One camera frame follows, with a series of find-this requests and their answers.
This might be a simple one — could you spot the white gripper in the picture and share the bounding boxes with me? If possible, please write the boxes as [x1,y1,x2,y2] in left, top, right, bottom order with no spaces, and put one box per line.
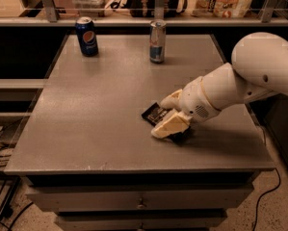
[151,76,221,139]

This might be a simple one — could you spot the black chocolate rxbar wrapper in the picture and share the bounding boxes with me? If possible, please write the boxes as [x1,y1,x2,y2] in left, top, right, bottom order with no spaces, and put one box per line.
[141,102,193,145]

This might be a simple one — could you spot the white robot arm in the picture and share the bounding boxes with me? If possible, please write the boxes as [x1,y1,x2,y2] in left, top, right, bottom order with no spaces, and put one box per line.
[151,33,288,139]

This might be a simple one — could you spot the silver red bull can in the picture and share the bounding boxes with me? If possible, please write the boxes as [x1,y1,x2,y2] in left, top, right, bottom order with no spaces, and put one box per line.
[149,20,166,64]

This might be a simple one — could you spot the grey drawer cabinet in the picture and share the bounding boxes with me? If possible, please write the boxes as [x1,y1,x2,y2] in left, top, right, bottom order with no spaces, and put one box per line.
[6,35,275,231]

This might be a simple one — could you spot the black backpack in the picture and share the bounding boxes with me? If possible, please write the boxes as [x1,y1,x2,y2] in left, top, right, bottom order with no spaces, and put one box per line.
[111,0,188,17]

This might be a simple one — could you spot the printed snack bag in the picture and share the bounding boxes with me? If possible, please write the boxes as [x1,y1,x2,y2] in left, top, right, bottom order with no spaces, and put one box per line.
[192,0,252,18]

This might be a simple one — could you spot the blue pepsi can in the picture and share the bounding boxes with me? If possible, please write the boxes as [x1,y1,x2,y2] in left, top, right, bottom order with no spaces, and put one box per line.
[75,16,98,57]

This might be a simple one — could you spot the black cable on right floor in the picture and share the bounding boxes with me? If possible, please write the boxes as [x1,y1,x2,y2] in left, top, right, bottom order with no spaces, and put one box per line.
[251,167,282,231]

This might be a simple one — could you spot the metal shelf rail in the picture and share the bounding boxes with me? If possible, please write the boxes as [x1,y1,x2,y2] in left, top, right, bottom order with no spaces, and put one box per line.
[0,0,288,27]

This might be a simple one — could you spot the black cables on left floor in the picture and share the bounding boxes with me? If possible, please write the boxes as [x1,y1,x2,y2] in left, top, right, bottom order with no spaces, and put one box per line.
[0,122,34,231]

